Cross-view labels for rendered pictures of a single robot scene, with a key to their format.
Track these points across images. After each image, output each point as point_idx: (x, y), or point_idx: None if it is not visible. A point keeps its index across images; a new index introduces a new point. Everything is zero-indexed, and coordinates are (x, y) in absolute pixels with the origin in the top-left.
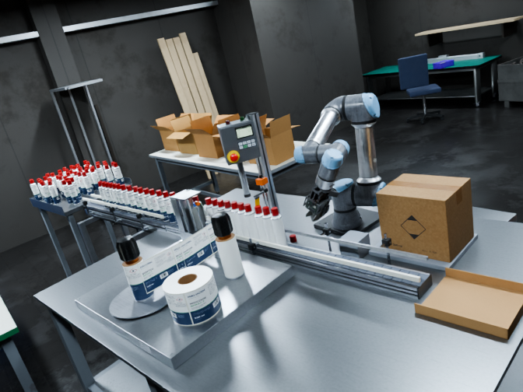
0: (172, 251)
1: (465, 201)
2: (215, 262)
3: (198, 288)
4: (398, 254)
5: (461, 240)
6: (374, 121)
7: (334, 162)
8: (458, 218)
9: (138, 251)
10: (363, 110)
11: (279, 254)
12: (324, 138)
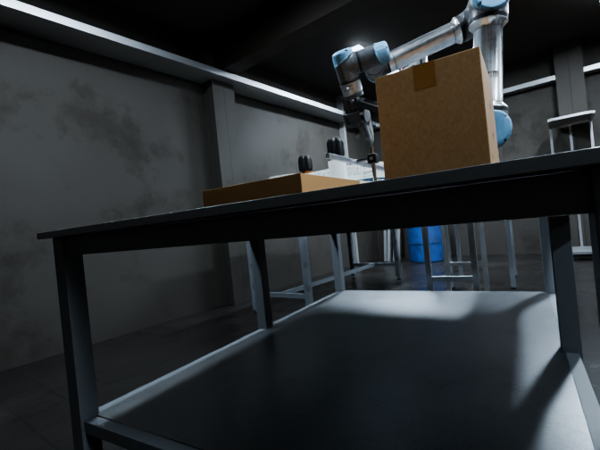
0: (326, 173)
1: (448, 87)
2: None
3: (272, 177)
4: (343, 162)
5: (430, 160)
6: (487, 15)
7: (333, 58)
8: (420, 115)
9: (306, 166)
10: (470, 4)
11: None
12: (404, 50)
